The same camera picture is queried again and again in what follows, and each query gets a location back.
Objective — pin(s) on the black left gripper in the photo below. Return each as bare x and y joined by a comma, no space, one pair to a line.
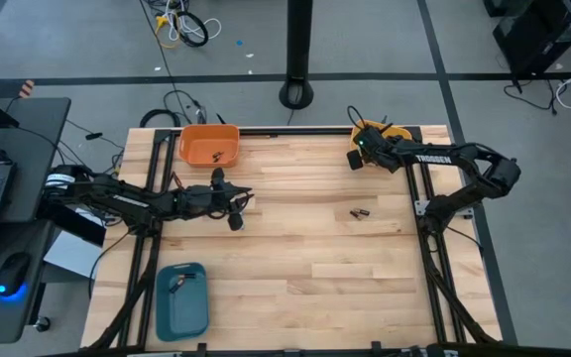
206,201

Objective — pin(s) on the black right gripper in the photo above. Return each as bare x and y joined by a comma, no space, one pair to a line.
379,149

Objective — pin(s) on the yellow plastic bin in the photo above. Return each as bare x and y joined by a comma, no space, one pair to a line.
400,133

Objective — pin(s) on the teal plastic bin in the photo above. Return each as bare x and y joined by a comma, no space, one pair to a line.
181,317

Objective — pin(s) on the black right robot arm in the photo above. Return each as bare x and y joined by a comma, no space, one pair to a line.
434,159

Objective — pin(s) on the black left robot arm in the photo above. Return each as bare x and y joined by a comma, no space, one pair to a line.
127,201

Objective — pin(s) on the orange plastic bin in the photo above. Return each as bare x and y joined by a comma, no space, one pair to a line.
201,149

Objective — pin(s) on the small black connector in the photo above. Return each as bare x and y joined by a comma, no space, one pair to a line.
93,135

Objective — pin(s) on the black slanted panel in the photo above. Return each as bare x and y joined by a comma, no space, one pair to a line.
75,225

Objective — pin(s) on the white flat box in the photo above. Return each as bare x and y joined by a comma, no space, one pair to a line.
75,255

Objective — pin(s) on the black computer tower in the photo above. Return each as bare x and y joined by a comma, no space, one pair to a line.
548,35

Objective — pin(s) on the black side desk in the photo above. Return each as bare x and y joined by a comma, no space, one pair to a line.
33,149

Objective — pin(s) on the black caster wheel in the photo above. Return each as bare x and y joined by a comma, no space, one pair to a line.
42,324

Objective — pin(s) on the black computer mouse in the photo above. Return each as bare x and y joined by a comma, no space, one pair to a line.
13,270

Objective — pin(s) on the orange striped marker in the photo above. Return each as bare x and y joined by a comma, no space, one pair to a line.
26,88

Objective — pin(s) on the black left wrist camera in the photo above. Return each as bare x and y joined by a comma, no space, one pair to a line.
236,220

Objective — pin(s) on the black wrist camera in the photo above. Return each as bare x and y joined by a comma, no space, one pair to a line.
236,220
355,159

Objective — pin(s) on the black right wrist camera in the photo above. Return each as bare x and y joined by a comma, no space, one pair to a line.
355,159

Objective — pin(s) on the gray arm base bracket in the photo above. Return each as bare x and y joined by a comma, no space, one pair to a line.
418,207

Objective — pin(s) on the black aluminium table frame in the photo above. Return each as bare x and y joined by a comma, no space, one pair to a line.
275,131

